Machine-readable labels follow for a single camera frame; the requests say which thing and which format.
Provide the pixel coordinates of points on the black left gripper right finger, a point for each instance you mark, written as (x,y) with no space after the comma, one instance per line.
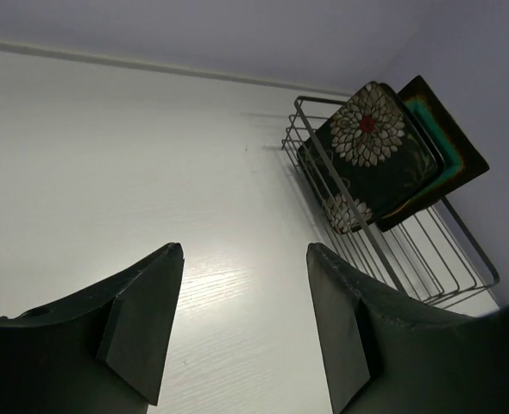
(351,357)

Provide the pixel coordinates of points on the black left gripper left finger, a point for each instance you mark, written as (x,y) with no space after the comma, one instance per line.
(137,333)

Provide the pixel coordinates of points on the black floral square plate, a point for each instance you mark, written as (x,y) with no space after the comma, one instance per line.
(375,157)

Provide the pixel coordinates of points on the teal brown square plate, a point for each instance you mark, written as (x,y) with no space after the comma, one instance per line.
(461,160)

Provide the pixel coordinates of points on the grey wire dish rack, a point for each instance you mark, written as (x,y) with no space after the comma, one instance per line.
(432,256)

